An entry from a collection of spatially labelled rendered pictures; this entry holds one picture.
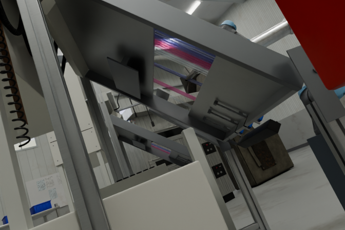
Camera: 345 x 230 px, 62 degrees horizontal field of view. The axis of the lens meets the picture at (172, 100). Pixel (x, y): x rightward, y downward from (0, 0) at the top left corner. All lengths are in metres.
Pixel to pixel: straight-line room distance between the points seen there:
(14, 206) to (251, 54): 0.57
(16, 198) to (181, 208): 0.31
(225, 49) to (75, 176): 0.41
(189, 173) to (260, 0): 12.27
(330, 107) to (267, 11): 11.89
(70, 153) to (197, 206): 0.26
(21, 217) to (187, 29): 0.51
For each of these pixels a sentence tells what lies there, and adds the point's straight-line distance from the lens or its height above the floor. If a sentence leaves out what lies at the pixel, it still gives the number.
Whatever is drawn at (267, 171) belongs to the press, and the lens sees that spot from 5.73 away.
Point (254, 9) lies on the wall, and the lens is 12.87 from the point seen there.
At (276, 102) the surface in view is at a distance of 0.78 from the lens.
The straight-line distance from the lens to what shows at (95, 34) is 1.00.
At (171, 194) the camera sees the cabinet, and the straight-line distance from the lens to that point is 0.57.
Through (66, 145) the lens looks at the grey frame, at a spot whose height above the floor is 0.73.
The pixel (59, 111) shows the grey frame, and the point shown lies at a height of 0.80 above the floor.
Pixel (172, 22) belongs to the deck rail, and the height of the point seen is 0.93.
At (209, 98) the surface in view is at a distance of 1.02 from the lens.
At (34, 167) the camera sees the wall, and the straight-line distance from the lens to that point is 9.65.
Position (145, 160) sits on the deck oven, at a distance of 4.40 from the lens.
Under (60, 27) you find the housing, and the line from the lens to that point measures 1.05.
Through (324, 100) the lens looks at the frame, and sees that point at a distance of 0.65.
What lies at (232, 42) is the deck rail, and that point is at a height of 0.83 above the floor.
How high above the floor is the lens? 0.60
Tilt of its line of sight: 15 degrees up
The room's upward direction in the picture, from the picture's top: 23 degrees counter-clockwise
